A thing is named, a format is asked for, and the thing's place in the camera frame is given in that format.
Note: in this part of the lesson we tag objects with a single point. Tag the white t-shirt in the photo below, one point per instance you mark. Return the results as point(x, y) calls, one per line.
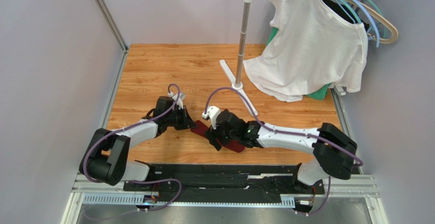
point(313, 47)

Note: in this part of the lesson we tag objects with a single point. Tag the aluminium frame rail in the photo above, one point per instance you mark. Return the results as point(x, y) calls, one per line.
point(112, 24)

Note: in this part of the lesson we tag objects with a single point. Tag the wooden hanger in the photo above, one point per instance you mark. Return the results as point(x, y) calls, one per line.
point(380, 30)

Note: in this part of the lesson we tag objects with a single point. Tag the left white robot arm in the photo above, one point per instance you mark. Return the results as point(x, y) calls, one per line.
point(106, 158)

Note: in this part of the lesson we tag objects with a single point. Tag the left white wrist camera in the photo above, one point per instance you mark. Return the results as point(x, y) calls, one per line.
point(178, 98)

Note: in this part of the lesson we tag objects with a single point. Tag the green garment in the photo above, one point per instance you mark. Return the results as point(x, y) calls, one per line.
point(317, 95)

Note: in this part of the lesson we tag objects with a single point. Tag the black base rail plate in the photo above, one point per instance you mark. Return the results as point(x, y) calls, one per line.
point(214, 183)

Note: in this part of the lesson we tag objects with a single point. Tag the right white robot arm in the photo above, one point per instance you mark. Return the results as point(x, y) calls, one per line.
point(333, 151)

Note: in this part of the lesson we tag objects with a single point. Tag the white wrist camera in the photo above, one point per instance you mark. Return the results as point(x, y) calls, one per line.
point(211, 114)
point(178, 98)

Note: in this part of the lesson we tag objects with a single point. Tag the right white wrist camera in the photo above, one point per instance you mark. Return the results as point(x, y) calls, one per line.
point(211, 114)

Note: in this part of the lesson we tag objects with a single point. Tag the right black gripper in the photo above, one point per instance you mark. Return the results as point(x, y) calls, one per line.
point(217, 134)

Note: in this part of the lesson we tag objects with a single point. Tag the dark red cloth napkin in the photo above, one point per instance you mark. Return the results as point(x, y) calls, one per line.
point(203, 130)

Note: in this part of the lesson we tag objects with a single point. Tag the black garment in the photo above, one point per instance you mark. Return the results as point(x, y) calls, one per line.
point(341, 10)

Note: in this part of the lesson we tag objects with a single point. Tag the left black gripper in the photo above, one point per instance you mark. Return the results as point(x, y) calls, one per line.
point(187, 122)

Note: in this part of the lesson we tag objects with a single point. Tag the white clothes rack stand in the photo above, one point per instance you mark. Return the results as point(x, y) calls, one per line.
point(235, 78)

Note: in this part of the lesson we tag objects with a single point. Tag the teal plastic hanger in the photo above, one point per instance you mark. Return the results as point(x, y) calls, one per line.
point(358, 21)

